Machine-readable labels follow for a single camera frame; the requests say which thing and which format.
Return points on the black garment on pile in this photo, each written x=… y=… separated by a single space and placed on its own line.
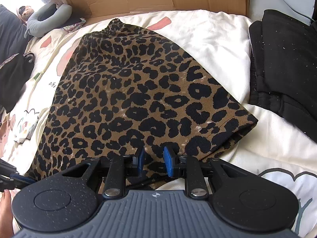
x=14 y=74

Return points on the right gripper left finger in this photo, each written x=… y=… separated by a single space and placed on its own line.
x=121 y=167

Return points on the leopard print garment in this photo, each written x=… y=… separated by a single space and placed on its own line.
x=127 y=87

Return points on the floral folded cloth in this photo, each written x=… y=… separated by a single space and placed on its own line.
x=74 y=27

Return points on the black folded clothes stack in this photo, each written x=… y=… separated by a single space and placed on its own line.
x=283 y=69

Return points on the small teddy bear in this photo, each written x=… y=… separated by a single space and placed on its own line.
x=24 y=13

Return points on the grey neck pillow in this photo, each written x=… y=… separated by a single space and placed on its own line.
x=37 y=28

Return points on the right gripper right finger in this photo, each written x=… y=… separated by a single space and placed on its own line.
x=188 y=168

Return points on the dark grey pillow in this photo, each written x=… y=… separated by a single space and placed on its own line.
x=12 y=31

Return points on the person's bare foot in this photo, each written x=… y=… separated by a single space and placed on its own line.
x=6 y=216

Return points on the cream bear print bedsheet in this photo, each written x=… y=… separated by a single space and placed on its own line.
x=274 y=149

